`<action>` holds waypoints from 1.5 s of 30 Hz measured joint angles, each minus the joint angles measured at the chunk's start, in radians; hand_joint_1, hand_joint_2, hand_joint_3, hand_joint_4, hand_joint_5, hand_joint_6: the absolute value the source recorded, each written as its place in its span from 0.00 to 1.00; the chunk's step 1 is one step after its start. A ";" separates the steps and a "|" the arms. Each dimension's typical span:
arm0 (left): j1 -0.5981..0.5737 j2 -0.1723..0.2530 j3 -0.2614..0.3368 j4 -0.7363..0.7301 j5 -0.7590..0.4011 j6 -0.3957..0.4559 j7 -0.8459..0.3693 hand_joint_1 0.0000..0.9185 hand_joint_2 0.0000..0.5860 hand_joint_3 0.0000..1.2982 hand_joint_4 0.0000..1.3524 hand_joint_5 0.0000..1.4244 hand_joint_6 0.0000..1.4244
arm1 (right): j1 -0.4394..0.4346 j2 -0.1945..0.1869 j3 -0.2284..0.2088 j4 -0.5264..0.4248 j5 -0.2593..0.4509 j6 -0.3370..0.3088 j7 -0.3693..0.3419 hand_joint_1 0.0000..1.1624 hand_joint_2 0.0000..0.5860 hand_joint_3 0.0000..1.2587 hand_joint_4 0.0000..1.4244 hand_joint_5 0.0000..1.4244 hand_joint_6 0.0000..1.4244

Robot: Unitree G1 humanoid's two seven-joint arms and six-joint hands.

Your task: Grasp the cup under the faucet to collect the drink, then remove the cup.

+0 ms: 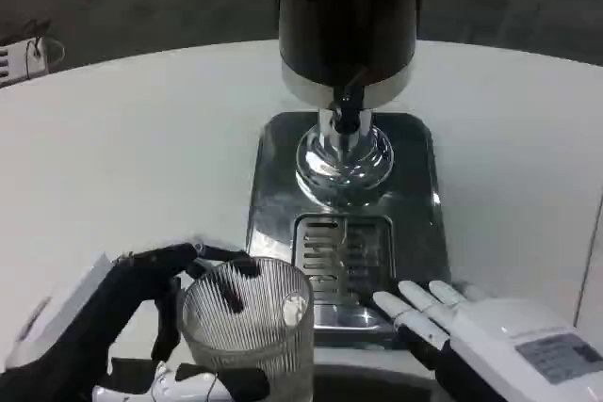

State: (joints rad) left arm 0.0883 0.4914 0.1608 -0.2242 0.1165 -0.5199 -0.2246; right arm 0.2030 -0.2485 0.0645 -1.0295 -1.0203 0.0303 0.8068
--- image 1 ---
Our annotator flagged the white device with slots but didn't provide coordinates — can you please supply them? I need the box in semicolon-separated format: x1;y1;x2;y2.
0;36;66;88

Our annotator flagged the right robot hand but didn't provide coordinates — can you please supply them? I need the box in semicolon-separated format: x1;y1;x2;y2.
372;279;603;402

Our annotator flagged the black dispenser tap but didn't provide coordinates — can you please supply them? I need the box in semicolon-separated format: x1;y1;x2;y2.
328;85;367;136

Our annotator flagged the clear ribbed glass cup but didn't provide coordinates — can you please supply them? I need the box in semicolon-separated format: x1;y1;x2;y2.
180;255;316;402

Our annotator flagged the steel drip tray base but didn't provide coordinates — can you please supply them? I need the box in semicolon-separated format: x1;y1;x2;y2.
245;110;454;343

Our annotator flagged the black drink dispenser steel pedestal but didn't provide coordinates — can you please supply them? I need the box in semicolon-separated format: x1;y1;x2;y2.
269;0;430;208

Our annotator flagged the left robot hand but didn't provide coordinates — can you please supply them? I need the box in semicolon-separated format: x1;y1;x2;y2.
0;241;273;402

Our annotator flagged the thin black cable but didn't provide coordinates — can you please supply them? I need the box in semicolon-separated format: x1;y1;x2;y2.
18;19;54;79

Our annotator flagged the slotted steel drip grid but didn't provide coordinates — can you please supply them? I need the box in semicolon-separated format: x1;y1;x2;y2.
292;213;398;303

